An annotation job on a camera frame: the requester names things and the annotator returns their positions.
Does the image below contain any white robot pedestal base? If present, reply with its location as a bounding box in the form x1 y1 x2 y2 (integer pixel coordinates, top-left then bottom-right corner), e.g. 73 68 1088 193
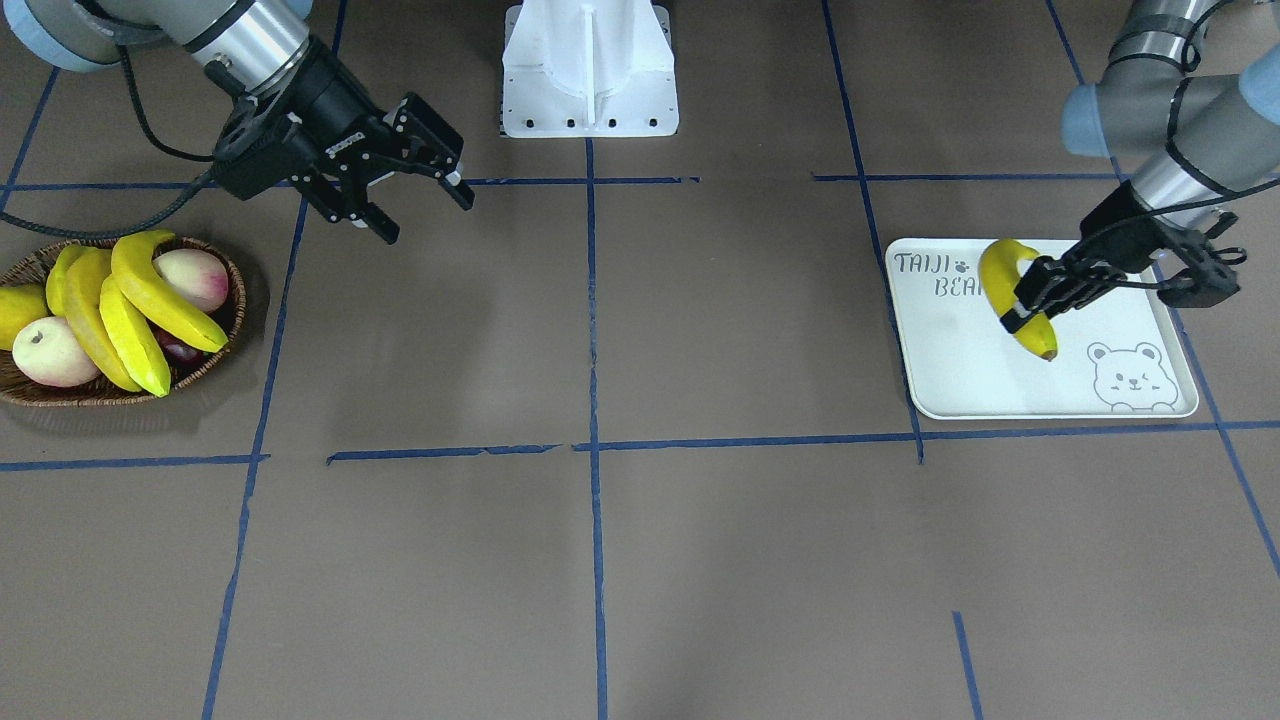
500 1 680 138

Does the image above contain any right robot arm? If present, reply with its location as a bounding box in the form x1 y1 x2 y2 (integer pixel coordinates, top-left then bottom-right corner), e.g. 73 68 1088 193
3 1 474 243

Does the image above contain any pink peach front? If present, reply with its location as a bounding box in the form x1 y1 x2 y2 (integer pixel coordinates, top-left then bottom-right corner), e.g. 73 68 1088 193
12 316 101 388

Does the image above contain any brown wicker basket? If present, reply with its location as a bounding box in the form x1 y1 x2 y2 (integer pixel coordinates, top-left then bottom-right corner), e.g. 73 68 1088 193
1 236 247 407

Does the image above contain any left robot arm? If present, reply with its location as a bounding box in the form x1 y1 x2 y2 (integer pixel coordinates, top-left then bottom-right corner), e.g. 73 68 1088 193
987 1 1279 333

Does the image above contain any yellow banana top long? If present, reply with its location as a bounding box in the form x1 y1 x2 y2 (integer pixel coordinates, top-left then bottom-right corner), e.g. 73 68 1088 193
111 231 229 354

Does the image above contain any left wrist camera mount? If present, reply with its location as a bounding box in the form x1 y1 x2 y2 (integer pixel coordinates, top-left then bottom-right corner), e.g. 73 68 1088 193
1156 211 1248 307

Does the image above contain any white bear print tray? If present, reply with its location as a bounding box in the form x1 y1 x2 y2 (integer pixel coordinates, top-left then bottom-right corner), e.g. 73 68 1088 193
884 237 1199 420

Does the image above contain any pink peach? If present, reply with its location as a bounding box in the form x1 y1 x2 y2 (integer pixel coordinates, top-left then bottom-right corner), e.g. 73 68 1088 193
12 316 101 388
154 249 230 314

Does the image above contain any yellow banana front short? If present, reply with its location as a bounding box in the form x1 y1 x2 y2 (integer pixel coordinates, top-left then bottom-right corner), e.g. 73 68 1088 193
99 275 172 397

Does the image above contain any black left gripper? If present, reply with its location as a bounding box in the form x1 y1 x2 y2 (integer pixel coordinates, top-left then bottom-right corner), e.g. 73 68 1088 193
998 179 1160 334

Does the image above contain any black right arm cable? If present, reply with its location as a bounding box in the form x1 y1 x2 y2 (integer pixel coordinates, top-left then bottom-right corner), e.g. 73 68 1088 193
0 50 236 241

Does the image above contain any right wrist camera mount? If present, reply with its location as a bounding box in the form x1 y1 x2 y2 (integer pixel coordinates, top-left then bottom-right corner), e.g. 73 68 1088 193
212 96 320 200

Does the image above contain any pink peach rear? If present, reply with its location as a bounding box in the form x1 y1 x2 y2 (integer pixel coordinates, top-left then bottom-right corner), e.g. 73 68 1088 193
154 249 230 314

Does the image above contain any greenish yellow banana back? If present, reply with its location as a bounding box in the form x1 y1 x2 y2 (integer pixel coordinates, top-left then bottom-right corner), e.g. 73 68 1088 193
45 243 97 316

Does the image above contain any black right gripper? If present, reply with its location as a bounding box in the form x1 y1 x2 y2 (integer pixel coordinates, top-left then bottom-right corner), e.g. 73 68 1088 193
273 37 475 245

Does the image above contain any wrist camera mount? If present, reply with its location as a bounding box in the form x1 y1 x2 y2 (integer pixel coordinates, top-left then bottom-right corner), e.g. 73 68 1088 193
212 96 320 200
1156 211 1248 307

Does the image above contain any yellow pear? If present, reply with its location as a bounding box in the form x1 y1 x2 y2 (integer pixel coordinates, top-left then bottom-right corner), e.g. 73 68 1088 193
0 283 51 351

